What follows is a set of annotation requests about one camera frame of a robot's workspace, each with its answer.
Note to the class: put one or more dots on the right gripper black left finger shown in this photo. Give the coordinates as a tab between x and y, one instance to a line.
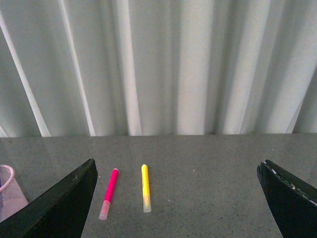
60	212

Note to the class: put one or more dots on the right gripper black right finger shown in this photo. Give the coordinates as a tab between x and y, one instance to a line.
292	201

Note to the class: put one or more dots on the pink highlighter pen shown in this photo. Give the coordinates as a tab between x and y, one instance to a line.
108	194

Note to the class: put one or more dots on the pink mesh pen cup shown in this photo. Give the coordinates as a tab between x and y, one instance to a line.
12	198

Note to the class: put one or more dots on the yellow highlighter pen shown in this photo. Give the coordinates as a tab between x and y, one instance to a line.
146	189

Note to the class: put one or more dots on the white pleated curtain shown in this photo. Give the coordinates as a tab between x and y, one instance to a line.
155	67

